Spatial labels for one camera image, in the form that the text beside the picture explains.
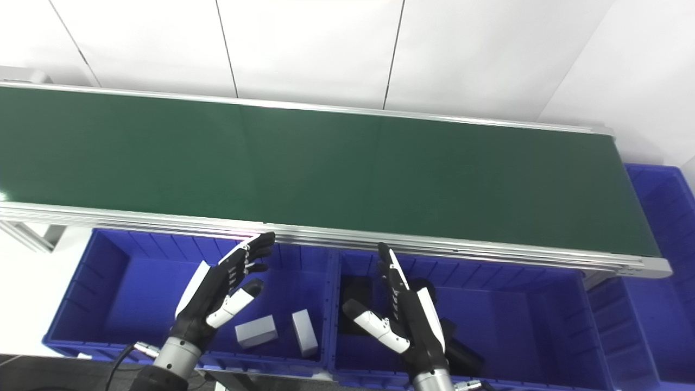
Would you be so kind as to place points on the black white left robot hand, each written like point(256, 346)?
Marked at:
point(209, 298)

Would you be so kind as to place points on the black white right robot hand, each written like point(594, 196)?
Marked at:
point(418, 331)

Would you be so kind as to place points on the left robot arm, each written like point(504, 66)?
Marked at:
point(174, 361)

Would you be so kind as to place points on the blue plastic bin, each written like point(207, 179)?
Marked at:
point(521, 326)
point(136, 293)
point(662, 304)

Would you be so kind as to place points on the green conveyor belt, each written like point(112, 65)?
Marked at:
point(488, 251)
point(326, 163)

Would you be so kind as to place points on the aluminium conveyor leg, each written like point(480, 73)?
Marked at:
point(597, 279)
point(32, 236)

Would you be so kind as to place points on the grey conveyor end housing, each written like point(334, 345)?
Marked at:
point(21, 75)

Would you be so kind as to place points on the grey rectangular block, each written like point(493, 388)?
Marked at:
point(256, 331)
point(305, 332)

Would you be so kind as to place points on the dark grey robot body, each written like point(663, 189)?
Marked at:
point(54, 374)

